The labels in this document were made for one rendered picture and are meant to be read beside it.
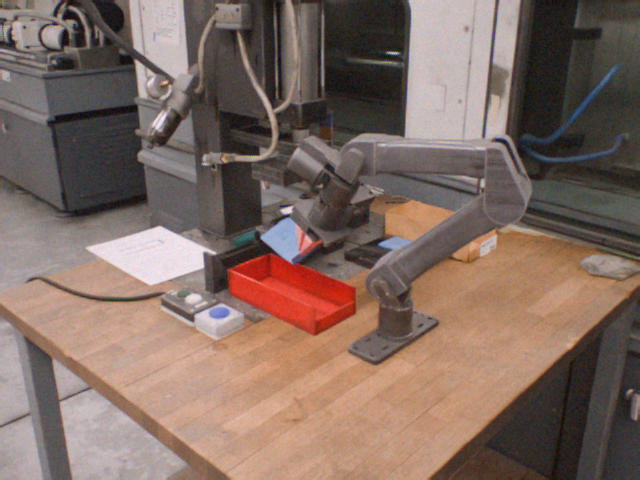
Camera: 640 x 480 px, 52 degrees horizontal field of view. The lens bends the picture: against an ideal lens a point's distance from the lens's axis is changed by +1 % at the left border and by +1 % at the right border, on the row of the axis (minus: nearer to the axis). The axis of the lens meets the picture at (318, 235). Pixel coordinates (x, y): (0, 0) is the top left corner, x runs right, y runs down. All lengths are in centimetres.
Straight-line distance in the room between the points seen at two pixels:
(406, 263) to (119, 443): 160
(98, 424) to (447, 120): 164
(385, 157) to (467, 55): 89
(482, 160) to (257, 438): 54
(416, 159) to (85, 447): 178
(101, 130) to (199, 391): 358
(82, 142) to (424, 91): 294
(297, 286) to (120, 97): 337
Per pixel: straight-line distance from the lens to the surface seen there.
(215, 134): 161
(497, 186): 103
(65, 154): 451
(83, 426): 261
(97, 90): 454
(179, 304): 130
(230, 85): 153
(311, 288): 136
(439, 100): 199
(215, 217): 168
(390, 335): 119
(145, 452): 244
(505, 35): 180
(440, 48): 197
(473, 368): 117
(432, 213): 172
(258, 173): 145
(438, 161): 106
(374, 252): 153
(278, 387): 109
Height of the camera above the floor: 153
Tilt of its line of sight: 22 degrees down
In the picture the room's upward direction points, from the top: straight up
